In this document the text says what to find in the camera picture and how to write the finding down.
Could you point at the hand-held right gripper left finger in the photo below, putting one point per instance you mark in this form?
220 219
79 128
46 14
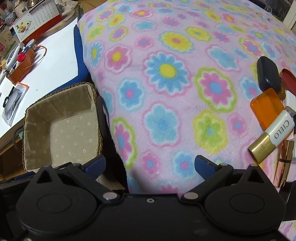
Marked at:
96 165

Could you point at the shiny gold lipstick tube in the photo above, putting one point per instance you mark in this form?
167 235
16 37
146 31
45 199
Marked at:
283 162

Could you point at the woven basket with fabric lining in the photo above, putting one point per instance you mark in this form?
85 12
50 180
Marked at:
69 136

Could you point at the clear plastic package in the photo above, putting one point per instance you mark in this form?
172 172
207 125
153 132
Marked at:
13 109

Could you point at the orange leather pouch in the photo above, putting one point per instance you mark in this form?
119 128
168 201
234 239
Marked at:
23 69

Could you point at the desk calendar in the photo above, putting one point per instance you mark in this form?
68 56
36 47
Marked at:
37 20

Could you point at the white and gold tube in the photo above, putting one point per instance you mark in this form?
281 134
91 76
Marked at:
277 132

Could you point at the pink floral fleece blanket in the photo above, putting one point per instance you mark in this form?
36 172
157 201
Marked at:
161 92

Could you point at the red ball ornament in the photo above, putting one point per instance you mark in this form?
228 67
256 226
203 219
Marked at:
21 57

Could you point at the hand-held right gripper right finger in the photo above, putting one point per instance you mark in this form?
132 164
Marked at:
203 167

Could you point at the blue foam edge guard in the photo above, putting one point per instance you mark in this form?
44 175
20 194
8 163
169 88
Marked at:
81 58

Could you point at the printed cardboard box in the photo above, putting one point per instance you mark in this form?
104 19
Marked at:
4 39

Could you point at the orange transparent box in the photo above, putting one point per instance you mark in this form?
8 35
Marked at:
266 106

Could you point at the blue and white vase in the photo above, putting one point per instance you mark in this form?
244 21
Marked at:
9 15

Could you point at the black ribbed hard case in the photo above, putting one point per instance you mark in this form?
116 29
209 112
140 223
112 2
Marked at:
268 74

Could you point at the red round case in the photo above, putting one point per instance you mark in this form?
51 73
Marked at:
290 80

